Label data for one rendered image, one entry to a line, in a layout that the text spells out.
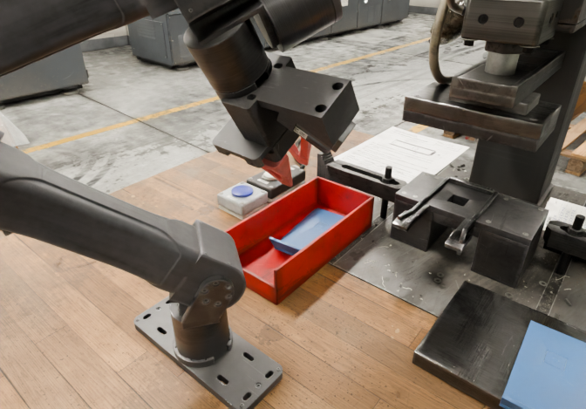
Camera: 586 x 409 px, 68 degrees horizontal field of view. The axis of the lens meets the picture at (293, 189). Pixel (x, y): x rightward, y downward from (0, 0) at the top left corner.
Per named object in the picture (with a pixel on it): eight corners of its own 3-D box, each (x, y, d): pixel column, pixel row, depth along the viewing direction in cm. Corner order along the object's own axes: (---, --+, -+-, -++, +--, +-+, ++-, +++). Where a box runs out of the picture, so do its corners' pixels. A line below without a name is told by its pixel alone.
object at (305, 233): (269, 253, 69) (269, 237, 67) (317, 209, 80) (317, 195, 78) (307, 268, 65) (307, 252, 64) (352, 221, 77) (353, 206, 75)
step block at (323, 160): (316, 194, 85) (316, 153, 81) (324, 189, 87) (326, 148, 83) (344, 206, 82) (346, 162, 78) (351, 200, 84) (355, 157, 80)
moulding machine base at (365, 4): (174, 73, 524) (163, -17, 476) (131, 60, 584) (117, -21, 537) (409, 22, 876) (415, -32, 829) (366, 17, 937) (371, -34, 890)
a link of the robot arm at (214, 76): (271, 44, 42) (241, -24, 37) (294, 72, 38) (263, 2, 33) (209, 80, 42) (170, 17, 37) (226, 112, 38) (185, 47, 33)
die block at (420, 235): (389, 237, 73) (394, 198, 69) (416, 213, 80) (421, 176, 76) (515, 289, 62) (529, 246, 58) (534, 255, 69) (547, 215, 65)
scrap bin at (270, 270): (216, 269, 66) (213, 236, 63) (316, 203, 83) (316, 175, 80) (276, 305, 59) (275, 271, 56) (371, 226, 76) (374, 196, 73)
